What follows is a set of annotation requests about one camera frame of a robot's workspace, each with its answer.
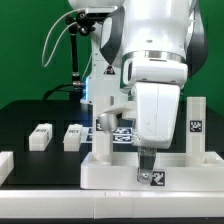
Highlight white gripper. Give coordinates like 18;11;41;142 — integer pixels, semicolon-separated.
98;54;188;183

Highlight white desk top tray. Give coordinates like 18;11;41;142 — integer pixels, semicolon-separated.
80;152;224;192

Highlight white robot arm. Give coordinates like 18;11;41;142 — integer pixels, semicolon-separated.
69;0;207;183

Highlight fiducial marker sheet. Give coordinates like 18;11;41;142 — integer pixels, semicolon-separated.
81;127;132;144

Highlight white left barrier block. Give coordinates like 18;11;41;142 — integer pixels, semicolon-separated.
0;151;14;186

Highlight white front barrier wall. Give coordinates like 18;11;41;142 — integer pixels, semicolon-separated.
0;190;224;219

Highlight black base cable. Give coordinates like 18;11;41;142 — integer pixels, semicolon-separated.
42;82;84;101

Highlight silver depth camera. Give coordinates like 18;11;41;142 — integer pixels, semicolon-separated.
85;7;114;21

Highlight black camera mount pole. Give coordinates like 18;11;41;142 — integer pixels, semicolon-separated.
65;12;95;100

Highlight grey camera cable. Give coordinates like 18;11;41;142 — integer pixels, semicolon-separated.
41;8;87;69

